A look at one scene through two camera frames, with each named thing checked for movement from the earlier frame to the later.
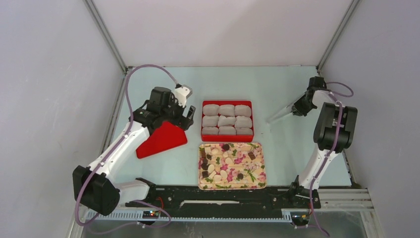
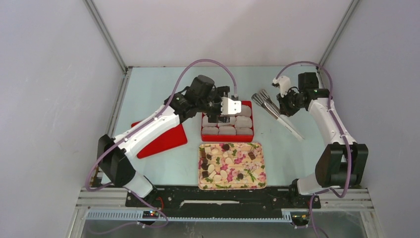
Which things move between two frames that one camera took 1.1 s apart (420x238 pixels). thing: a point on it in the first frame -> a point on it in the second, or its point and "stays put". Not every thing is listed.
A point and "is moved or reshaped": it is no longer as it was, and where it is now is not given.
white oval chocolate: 223,174 stays put
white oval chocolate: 210,168 stays put
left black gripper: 182,121 -> 217,93
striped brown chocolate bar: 251,155 stays put
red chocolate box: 227,121 stays put
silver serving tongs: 284,111 is moved or reshaped
